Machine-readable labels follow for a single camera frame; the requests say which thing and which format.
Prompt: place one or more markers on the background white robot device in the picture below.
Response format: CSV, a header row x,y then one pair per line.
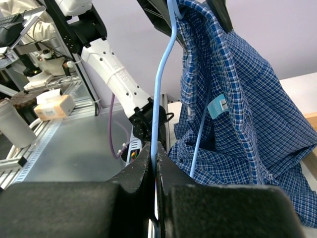
x,y
49,62

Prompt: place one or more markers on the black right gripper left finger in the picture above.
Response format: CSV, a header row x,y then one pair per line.
x,y
117,208

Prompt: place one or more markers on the cardboard box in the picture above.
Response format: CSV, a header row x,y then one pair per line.
x,y
53,105

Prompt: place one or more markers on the blue checked shirt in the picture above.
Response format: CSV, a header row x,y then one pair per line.
x,y
237,124

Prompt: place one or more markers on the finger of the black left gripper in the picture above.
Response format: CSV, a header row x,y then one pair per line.
x,y
157,12
220,11

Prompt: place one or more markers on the black aluminium frame post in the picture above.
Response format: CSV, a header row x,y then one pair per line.
x,y
72,46

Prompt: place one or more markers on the grey slotted cable duct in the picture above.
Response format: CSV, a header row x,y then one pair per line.
x,y
45,133

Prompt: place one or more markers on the grey cylindrical bottle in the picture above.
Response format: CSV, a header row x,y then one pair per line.
x,y
14,127

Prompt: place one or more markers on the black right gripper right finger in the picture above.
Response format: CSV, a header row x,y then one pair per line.
x,y
187,209

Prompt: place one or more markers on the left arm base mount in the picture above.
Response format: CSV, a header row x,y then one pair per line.
x,y
138,148

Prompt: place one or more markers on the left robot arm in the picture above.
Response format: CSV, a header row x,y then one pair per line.
x,y
84,33

